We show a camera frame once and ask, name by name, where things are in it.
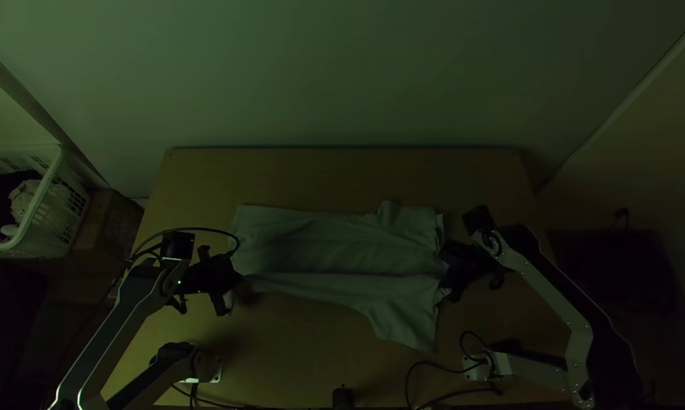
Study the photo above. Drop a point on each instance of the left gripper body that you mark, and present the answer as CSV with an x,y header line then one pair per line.
x,y
208,276

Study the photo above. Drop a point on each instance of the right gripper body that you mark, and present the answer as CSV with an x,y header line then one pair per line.
x,y
465,265

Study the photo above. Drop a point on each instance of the white laundry basket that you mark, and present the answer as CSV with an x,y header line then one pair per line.
x,y
52,210

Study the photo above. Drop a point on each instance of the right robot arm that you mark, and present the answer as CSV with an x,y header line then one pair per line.
x,y
526,269

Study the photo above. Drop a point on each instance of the heap of clothes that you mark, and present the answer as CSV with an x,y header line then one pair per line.
x,y
1,205

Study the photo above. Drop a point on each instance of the white t-shirt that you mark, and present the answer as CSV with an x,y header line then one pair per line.
x,y
342,256

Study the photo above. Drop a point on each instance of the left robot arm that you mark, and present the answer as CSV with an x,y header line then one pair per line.
x,y
137,296

